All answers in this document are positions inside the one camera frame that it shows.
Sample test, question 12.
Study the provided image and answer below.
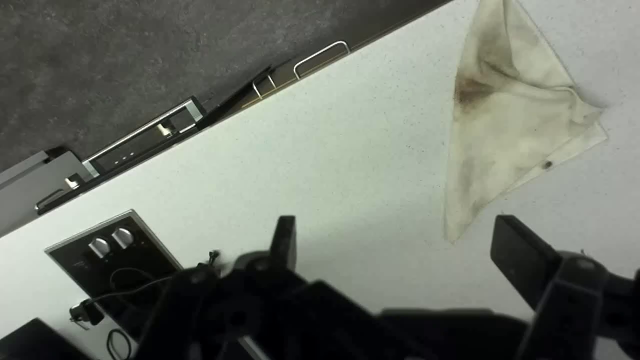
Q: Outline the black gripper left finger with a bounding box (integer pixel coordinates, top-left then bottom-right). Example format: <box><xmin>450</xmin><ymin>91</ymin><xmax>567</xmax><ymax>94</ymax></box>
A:
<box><xmin>132</xmin><ymin>214</ymin><xmax>428</xmax><ymax>360</ymax></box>

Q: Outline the silver drawer handle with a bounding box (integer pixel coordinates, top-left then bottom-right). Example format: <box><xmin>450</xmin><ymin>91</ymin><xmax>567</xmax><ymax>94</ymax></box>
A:
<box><xmin>291</xmin><ymin>38</ymin><xmax>351</xmax><ymax>83</ymax></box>

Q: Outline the stained white cloth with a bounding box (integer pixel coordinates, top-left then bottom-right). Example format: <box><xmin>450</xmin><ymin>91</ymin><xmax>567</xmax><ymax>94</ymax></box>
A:
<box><xmin>442</xmin><ymin>0</ymin><xmax>610</xmax><ymax>245</ymax></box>

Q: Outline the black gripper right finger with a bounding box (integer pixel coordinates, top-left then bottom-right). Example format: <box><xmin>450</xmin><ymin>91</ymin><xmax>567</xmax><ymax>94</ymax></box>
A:
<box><xmin>489</xmin><ymin>214</ymin><xmax>640</xmax><ymax>360</ymax></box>

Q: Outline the silver rectangular device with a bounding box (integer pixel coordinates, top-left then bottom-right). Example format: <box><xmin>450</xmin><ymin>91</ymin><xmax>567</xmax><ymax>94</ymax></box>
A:
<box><xmin>80</xmin><ymin>96</ymin><xmax>205</xmax><ymax>180</ymax></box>

